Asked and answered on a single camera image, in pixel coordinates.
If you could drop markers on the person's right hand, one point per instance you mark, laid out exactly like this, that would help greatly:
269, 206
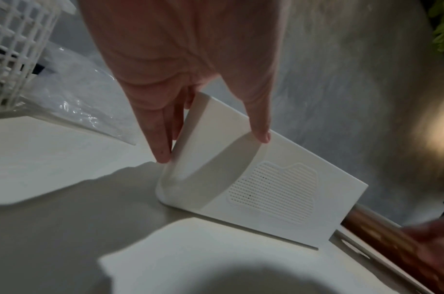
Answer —
436, 244

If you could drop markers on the person's left hand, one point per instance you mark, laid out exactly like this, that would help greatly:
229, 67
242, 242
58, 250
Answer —
178, 43

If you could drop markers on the wooden lid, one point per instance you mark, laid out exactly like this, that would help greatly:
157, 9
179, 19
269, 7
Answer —
381, 238

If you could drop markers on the clear plastic wrapper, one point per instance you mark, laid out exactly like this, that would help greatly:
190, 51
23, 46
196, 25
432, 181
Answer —
73, 94

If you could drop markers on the white plastic mesh basket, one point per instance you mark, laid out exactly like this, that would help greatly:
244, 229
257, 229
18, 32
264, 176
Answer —
14, 51

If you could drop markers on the cream tissue box base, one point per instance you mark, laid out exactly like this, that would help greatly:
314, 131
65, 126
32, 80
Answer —
280, 186

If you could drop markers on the green leafy plant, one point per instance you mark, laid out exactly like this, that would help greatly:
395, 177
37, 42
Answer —
443, 31

